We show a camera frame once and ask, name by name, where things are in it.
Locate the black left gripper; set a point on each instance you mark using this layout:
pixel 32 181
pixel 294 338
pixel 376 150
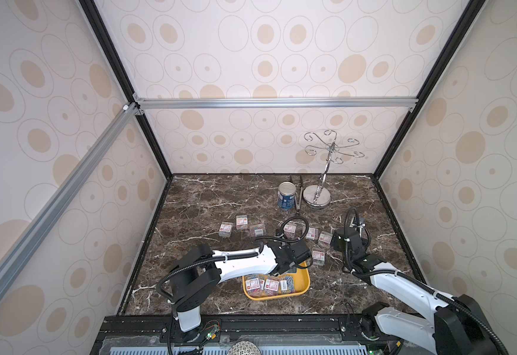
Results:
pixel 294 265

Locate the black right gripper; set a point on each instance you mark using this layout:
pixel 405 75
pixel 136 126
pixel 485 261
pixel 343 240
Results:
pixel 345 239

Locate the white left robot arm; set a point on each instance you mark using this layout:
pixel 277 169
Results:
pixel 193 278

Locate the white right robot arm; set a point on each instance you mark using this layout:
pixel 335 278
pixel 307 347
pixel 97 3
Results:
pixel 442 324

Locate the yellow plastic storage tray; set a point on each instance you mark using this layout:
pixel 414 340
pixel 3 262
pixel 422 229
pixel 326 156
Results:
pixel 265 287

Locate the chrome hook stand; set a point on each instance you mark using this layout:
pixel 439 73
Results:
pixel 317 196

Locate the blue labelled tin can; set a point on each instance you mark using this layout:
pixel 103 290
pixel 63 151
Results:
pixel 286 195

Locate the aluminium horizontal frame bar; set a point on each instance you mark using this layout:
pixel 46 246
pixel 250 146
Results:
pixel 397 101

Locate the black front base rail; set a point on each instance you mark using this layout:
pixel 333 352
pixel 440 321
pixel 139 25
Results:
pixel 271 334

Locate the aluminium diagonal frame bar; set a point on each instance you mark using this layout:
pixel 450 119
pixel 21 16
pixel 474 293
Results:
pixel 13 263

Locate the black corner frame post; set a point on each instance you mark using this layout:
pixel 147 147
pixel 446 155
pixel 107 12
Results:
pixel 453 43

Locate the black left corner post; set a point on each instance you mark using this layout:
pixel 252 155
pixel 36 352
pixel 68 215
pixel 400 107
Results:
pixel 94 19

